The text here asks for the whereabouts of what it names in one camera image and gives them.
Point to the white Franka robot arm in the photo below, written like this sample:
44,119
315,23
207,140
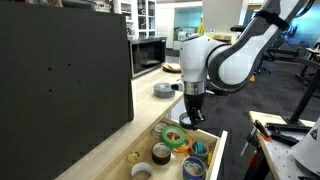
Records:
196,56

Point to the bread slice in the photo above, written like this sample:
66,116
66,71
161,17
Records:
173,66

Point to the open wooden drawer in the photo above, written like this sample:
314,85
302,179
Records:
219,156

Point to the yellow wet floor sign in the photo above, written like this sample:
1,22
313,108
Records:
200,26

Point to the yellow floor mat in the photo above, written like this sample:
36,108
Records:
252,78

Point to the clear tape roll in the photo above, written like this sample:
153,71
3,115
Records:
156,132

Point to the black bar clamp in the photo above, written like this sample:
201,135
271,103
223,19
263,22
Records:
290,127
283,138

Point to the black stand pole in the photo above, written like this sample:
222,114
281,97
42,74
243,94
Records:
305,98

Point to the white glass shelving cabinet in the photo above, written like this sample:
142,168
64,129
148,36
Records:
141,16

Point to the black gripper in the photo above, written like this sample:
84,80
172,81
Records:
194,101

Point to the black metal tool chest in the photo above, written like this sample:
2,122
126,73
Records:
60,83

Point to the grey duct tape roll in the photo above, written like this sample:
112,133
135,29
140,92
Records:
163,93

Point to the white cabinet under counter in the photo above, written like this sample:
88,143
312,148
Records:
175,110

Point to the green tape roll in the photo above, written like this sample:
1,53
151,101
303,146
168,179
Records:
165,140

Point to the robot mounting table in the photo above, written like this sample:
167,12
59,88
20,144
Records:
280,156

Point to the blue tape roll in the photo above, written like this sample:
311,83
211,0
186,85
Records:
184,170

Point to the small yellow tape roll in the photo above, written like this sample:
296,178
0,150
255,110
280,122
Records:
132,158

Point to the orange tape roll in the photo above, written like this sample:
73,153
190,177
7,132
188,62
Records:
185,148

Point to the black steel microwave oven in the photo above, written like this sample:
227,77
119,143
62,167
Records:
146,56

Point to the teal tape roll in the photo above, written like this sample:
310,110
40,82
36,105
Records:
199,147

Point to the white tape roll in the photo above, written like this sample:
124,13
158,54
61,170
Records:
133,170

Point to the black tape roll cream core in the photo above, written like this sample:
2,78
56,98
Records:
161,161

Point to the cardboard box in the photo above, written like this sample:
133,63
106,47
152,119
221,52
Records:
221,36

